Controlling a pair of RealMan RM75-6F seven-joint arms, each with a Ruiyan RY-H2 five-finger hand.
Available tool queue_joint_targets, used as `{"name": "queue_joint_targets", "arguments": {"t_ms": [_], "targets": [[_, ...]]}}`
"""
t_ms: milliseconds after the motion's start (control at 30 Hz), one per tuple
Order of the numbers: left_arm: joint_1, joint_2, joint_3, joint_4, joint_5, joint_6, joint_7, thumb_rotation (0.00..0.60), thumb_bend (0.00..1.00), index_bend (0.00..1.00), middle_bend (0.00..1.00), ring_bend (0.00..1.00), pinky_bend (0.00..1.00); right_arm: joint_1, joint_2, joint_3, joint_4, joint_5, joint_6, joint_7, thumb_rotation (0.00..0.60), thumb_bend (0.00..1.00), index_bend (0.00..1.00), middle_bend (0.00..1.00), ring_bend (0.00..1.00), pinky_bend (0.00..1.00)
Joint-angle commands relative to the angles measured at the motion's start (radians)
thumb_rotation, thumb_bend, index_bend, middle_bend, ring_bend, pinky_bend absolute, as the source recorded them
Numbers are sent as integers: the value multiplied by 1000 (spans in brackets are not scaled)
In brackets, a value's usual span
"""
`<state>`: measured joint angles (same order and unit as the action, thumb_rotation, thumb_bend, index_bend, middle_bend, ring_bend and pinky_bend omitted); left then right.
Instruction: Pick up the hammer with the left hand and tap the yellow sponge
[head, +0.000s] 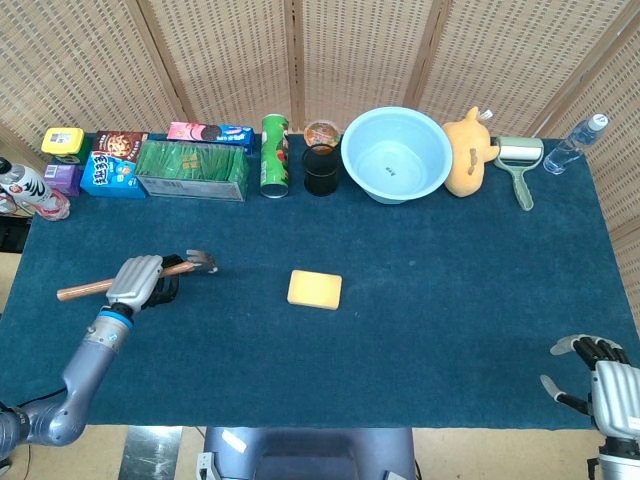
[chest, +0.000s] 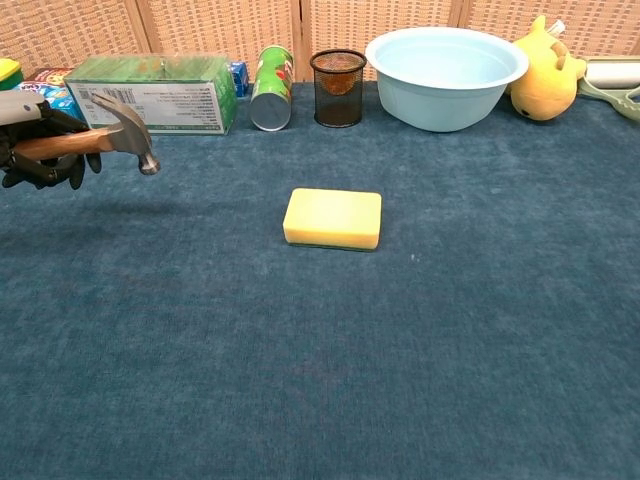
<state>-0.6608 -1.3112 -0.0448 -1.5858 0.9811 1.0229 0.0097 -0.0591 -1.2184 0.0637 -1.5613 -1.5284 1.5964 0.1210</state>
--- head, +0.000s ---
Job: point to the yellow sponge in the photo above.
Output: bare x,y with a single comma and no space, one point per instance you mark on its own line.
314,290

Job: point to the purple small box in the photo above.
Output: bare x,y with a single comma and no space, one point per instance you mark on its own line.
62,179

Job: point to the black mesh pen cup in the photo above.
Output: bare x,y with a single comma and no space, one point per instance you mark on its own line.
321,175

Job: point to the dark blue carpet mat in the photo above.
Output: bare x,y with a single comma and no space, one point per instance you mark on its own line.
400,325

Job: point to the clear water bottle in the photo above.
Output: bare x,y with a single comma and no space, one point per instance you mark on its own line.
570,147

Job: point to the green chips can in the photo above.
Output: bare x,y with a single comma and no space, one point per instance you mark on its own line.
274,160

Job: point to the yellow lid container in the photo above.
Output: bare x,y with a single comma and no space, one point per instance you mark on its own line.
61,140

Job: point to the white black print bottle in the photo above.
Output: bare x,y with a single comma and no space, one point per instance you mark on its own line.
25,187

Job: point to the light blue plastic basin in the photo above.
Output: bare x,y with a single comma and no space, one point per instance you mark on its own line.
395,155

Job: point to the woven bamboo folding screen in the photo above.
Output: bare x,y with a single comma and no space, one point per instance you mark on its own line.
225,60

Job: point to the orange instant noodle cup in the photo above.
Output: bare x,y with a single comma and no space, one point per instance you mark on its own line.
322,132

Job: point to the box of green packets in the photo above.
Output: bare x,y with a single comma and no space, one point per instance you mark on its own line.
195,167

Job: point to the blue snack box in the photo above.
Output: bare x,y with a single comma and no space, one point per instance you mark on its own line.
107,177

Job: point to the brown snack box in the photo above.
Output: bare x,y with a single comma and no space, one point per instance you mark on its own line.
120,145

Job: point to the shiny metal table leg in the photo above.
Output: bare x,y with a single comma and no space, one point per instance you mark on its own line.
152,452

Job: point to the green lint roller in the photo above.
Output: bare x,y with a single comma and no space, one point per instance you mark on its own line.
520,165

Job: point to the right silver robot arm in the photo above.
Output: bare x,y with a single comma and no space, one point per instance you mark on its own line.
620,465

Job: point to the orange plush toy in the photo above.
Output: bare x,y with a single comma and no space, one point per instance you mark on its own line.
465,160

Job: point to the pink blue cookie box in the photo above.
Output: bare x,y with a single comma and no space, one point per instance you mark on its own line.
210,132

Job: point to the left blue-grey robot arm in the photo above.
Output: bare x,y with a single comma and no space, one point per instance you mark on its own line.
85,370

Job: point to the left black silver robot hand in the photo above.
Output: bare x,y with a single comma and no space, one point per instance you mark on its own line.
132,280

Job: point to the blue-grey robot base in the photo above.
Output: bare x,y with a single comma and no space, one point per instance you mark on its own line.
310,455

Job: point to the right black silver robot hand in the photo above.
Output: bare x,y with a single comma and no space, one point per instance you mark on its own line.
617,400

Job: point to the dark green container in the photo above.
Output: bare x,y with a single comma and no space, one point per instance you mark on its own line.
86,150

